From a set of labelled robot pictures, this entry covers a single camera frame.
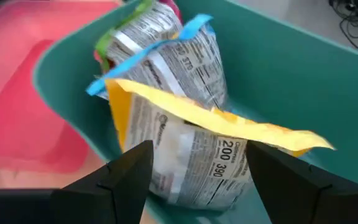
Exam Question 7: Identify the yellow ramen packet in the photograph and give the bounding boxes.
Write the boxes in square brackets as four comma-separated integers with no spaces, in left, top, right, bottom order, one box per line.
[105,78,336,212]

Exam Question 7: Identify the blue edged ramen packet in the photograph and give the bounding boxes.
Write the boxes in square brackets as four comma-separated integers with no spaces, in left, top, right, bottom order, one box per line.
[85,13,229,110]

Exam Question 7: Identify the teal plastic bin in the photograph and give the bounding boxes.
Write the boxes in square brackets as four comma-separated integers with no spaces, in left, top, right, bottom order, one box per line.
[32,0,358,224]

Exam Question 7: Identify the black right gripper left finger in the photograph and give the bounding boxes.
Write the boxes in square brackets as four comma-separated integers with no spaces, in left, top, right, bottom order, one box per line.
[0,140,154,224]

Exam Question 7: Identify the black floor cables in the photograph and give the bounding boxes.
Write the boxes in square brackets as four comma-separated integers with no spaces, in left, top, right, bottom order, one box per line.
[328,0,358,53]

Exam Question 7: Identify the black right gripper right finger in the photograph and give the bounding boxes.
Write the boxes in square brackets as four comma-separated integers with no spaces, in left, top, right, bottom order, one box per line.
[246,140,358,224]

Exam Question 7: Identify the green edged ramen packet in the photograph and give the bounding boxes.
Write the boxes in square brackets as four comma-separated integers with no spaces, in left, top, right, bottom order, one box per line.
[93,0,183,74]

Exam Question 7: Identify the pink plastic bin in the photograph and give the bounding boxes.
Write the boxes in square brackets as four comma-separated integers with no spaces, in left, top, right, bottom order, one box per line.
[0,0,121,174]

